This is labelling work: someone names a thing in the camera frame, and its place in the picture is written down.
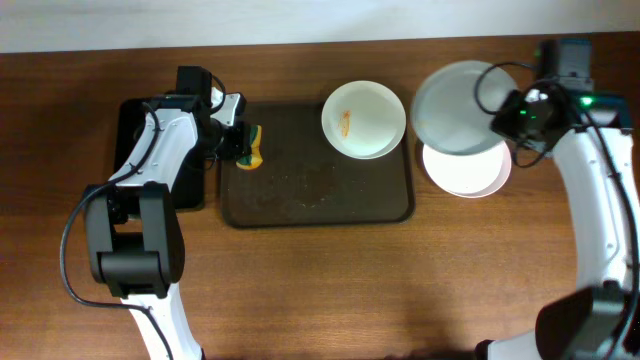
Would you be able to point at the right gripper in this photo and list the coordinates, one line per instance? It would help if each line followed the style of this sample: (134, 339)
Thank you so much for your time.
(507, 121)

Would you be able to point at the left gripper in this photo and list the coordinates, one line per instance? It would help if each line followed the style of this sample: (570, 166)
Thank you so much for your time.
(237, 145)

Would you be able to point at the green yellow sponge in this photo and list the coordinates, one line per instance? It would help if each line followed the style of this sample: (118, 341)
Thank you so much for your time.
(253, 159)

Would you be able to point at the pale grey plate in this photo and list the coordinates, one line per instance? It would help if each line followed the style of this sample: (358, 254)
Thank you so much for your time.
(453, 108)

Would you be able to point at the white plate with pink rim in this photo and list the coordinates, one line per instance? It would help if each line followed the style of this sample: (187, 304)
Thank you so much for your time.
(469, 176)

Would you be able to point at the cream white plate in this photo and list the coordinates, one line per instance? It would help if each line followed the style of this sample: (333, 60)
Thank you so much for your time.
(363, 120)

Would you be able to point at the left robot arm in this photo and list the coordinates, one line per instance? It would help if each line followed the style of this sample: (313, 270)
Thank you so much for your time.
(135, 244)

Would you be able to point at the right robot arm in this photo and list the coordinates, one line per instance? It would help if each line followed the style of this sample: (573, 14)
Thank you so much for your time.
(589, 137)

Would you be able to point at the brown serving tray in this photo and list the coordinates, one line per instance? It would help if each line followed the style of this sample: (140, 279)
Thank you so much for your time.
(304, 181)

